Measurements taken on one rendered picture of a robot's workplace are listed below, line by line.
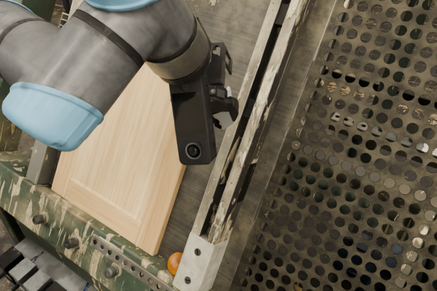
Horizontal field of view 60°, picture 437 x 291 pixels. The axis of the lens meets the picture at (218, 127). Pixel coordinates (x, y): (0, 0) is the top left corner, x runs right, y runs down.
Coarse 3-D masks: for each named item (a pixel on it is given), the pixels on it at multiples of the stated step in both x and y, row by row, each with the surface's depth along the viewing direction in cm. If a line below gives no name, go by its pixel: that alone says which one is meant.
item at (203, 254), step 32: (288, 0) 72; (288, 32) 69; (256, 64) 72; (288, 64) 74; (256, 96) 75; (256, 128) 72; (224, 160) 74; (256, 160) 78; (224, 192) 74; (224, 224) 76; (192, 256) 77; (192, 288) 77
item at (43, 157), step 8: (80, 0) 98; (72, 8) 99; (40, 144) 104; (40, 152) 104; (48, 152) 104; (56, 152) 106; (32, 160) 105; (40, 160) 104; (48, 160) 105; (32, 168) 105; (40, 168) 104; (48, 168) 106; (32, 176) 105; (40, 176) 104; (48, 176) 107
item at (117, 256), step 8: (96, 240) 92; (96, 248) 92; (104, 248) 90; (112, 248) 89; (112, 256) 89; (120, 256) 88; (120, 264) 88; (128, 264) 87; (136, 264) 86; (136, 272) 86; (144, 272) 85; (144, 280) 85; (152, 280) 84; (160, 280) 83; (152, 288) 84; (160, 288) 84; (168, 288) 82
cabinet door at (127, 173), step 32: (128, 96) 93; (160, 96) 89; (96, 128) 98; (128, 128) 93; (160, 128) 88; (64, 160) 102; (96, 160) 97; (128, 160) 93; (160, 160) 88; (64, 192) 102; (96, 192) 97; (128, 192) 92; (160, 192) 88; (128, 224) 92; (160, 224) 88
